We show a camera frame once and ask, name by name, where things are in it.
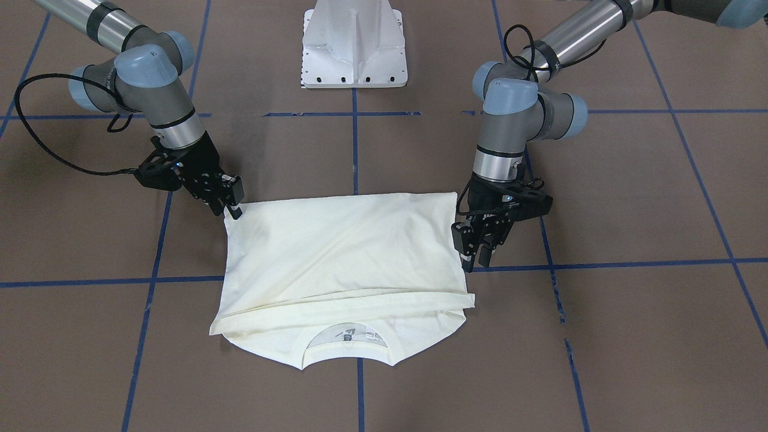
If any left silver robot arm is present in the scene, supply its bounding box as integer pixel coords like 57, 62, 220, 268
452, 1, 767, 272

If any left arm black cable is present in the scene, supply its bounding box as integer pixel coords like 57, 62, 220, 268
503, 24, 607, 76

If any white camera mast base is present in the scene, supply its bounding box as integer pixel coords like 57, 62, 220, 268
300, 1, 409, 89

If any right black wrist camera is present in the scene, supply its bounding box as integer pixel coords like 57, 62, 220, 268
133, 150, 183, 191

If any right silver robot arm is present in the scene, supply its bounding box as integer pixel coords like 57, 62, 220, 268
38, 1, 244, 219

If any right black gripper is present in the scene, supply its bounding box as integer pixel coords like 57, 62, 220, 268
151, 132, 244, 220

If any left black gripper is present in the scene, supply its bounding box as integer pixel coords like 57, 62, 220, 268
451, 174, 527, 273

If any cream long-sleeve cat shirt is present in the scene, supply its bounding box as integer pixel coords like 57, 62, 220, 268
209, 192, 475, 370

